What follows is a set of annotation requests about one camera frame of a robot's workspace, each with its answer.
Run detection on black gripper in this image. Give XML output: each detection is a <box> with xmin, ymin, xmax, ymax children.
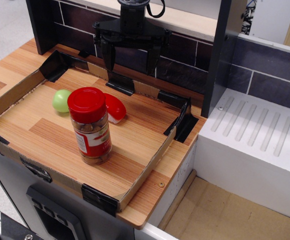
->
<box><xmin>93</xmin><ymin>4</ymin><xmax>171</xmax><ymax>75</ymax></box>

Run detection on red-lidded basil spice bottle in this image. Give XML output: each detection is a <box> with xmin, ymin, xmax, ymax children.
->
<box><xmin>67</xmin><ymin>87</ymin><xmax>112</xmax><ymax>165</ymax></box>

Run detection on cardboard fence with black tape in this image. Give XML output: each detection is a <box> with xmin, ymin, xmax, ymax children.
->
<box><xmin>0</xmin><ymin>48</ymin><xmax>206</xmax><ymax>226</ymax></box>

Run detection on red and white toy sushi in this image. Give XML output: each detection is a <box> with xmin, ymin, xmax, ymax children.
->
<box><xmin>104</xmin><ymin>93</ymin><xmax>127</xmax><ymax>124</ymax></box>

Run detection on green toy ball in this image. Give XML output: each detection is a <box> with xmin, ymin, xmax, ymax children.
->
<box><xmin>52</xmin><ymin>89</ymin><xmax>71</xmax><ymax>113</ymax></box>

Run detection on white ribbed drainboard counter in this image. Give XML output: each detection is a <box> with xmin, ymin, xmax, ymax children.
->
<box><xmin>194</xmin><ymin>89</ymin><xmax>290</xmax><ymax>217</ymax></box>

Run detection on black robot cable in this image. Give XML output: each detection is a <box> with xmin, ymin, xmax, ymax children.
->
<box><xmin>146</xmin><ymin>0</ymin><xmax>166</xmax><ymax>19</ymax></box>

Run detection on dark grey vertical post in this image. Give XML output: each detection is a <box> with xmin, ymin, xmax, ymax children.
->
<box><xmin>201</xmin><ymin>0</ymin><xmax>248</xmax><ymax>119</ymax></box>

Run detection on tangled cables in background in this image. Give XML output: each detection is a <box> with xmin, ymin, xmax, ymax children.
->
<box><xmin>240</xmin><ymin>0</ymin><xmax>257</xmax><ymax>36</ymax></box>

